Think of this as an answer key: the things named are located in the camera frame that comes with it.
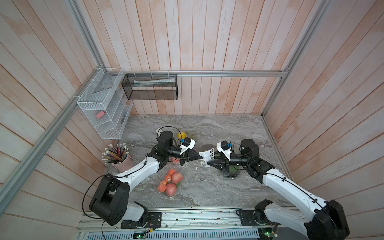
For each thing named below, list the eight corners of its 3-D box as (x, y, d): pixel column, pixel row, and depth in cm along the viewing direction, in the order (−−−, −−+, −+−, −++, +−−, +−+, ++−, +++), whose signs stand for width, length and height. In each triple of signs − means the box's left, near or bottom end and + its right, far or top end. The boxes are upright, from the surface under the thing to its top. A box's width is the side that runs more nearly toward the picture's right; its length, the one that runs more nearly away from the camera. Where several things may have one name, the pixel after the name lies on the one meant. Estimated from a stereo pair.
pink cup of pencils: (112, 172, 92) (99, 160, 79) (117, 157, 99) (106, 143, 86) (133, 172, 92) (124, 160, 79) (137, 157, 99) (129, 143, 86)
